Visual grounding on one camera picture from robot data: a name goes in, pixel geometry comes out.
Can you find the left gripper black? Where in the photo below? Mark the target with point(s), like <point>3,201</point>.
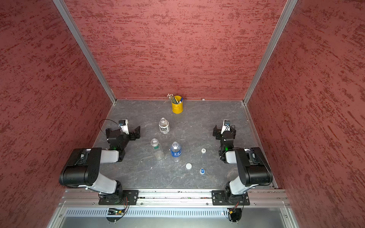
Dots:
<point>133,137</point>

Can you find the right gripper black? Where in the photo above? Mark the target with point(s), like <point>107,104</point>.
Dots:
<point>217,132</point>

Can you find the clear bottle blue label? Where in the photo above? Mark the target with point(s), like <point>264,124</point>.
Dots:
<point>176,151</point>

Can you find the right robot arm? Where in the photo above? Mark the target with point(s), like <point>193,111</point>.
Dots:
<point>253,169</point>

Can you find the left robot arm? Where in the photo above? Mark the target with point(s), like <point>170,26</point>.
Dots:
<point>82,170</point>

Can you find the small clear bottle white label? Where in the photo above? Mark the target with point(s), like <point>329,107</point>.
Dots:
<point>164,126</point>

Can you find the clear bottle green label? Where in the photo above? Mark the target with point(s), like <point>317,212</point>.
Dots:
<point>157,149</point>

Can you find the flat white bottle cap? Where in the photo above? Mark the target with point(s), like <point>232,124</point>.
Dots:
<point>188,166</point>

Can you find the yellow pencil cup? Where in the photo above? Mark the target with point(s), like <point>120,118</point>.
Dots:
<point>177,108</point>

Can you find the pencils bundle in cup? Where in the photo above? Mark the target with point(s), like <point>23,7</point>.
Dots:
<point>173,99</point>

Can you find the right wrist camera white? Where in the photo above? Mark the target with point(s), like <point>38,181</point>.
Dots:
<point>226,125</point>

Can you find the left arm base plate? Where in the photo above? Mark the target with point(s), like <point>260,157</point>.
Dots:
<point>126,197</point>

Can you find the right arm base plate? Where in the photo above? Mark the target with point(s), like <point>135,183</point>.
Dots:
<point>221,198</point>

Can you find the aluminium mounting rail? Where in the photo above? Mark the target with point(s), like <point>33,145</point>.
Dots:
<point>201,198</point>

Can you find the perforated cable tray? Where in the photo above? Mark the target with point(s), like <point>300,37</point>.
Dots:
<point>150,212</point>

